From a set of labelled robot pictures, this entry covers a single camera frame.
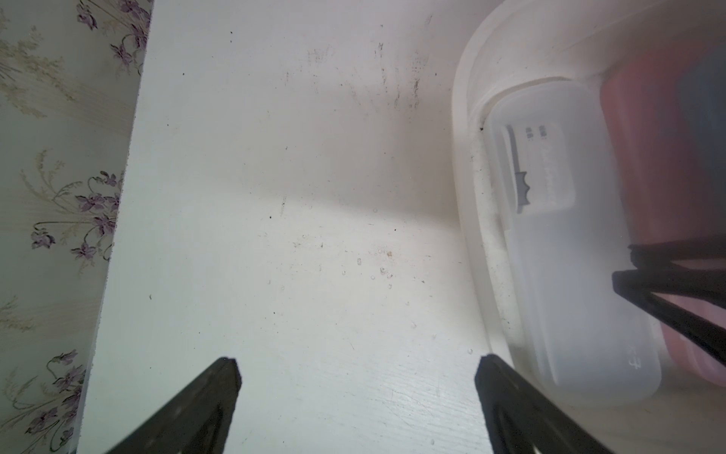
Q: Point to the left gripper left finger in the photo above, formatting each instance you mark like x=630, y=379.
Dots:
x=196, y=420

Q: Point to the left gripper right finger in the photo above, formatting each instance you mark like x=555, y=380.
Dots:
x=520, y=419

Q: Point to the pink pencil case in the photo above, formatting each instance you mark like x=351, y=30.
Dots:
x=665, y=113

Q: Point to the white plastic storage box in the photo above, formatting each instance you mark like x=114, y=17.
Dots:
x=526, y=43

